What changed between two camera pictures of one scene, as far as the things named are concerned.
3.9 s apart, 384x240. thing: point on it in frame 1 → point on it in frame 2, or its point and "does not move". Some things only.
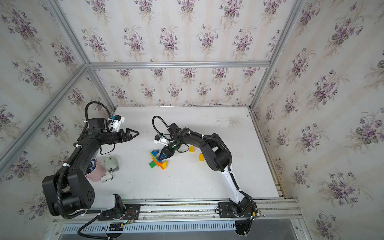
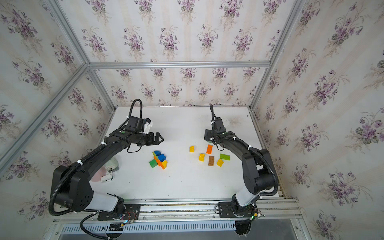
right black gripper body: [173, 146] → [210, 134]
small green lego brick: [152, 164] does not move
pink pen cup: [100, 171] does not move
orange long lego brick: [159, 164] does not move
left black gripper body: [117, 138] → [147, 140]
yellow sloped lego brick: [165, 164] does not move
